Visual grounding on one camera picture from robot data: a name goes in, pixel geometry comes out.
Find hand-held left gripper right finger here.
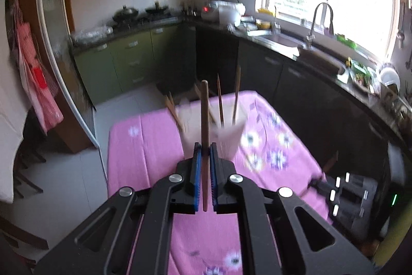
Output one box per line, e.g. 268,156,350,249
209,142,375,275

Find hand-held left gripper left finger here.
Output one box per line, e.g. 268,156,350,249
34,142,203,275

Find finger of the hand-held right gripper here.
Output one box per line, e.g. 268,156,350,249
307,178,333,196

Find white plastic utensil holder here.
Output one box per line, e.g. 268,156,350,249
177,100,246,162

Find dark brown chopstick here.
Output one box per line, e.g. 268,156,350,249
200,80,210,212

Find bunch of wooden chopsticks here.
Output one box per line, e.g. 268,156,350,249
164,65,243,134

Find pink floral tablecloth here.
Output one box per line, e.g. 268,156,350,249
106,91,334,275

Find dark kitchen cabinets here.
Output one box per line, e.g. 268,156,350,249
182,24,412,172

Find plate with food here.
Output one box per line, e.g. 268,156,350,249
348,60,378,91

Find stack of white plates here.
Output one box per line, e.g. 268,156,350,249
379,63,402,89

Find green kitchen cabinets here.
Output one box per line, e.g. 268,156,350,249
72,22,185,105

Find green packets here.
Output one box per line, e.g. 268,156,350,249
336,33,358,49

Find steel sink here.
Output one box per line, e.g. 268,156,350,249
254,31,307,52

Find tall steel faucet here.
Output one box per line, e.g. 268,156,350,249
305,2,334,51

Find white rice cooker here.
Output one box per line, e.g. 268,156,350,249
201,1,226,23

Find gas stove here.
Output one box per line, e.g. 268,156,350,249
111,12,178,30

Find dark wooden chair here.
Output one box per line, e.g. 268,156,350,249
12,107,48,199

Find clear plastic bag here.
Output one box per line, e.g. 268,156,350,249
70,25,114,44

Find black wok with lid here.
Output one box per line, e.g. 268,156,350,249
112,5,140,22

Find red checked apron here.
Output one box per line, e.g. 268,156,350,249
7,0,64,134

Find white table cloth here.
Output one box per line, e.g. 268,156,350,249
0,0,32,204

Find sliding door frame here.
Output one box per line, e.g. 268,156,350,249
35,0,101,147

